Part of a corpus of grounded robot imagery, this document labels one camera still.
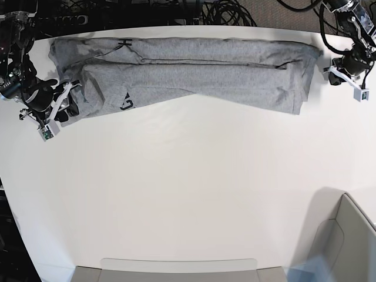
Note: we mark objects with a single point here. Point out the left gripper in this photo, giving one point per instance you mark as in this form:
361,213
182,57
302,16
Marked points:
347,68

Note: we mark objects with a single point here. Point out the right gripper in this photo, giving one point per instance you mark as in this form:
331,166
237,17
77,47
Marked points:
50,101

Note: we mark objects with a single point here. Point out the grey T-shirt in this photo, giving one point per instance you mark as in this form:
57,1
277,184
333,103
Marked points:
119,74

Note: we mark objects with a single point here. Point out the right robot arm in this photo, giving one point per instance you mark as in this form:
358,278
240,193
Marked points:
18,73

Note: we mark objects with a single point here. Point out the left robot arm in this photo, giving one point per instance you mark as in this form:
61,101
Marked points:
356,23

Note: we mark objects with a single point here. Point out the grey bin right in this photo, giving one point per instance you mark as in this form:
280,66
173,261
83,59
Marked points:
344,247

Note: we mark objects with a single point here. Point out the grey chair back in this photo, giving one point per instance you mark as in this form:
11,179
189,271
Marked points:
147,270

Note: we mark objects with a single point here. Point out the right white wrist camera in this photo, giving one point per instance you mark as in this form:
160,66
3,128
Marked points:
49,131

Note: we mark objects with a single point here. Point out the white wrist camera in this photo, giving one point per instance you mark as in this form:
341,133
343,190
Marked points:
361,94
49,131

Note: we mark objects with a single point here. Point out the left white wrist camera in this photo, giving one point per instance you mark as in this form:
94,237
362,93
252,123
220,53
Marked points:
361,94

